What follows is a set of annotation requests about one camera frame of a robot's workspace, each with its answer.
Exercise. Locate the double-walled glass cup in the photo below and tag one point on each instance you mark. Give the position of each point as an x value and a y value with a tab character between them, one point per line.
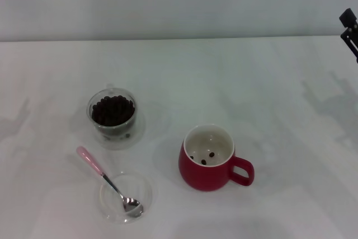
120	141

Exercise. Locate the clear glass saucer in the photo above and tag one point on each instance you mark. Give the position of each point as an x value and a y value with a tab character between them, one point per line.
141	191

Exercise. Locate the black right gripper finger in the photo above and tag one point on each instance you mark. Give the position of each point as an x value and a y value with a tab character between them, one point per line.
348	16

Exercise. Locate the coffee bean pile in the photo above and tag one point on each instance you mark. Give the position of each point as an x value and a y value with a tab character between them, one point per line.
112	113

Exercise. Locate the red mug white inside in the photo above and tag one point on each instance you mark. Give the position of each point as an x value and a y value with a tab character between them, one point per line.
201	177

